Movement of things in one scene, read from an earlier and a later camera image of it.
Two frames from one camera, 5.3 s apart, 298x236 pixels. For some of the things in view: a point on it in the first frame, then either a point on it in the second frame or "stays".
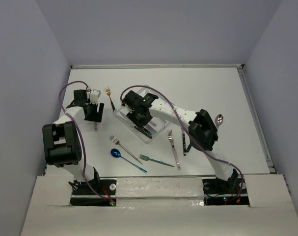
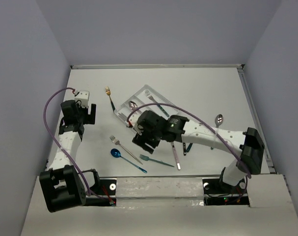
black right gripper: x=140 y=124 → x=141 y=137
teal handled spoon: x=218 y=120 stays
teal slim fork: x=146 y=158 stays
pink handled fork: x=171 y=137 stays
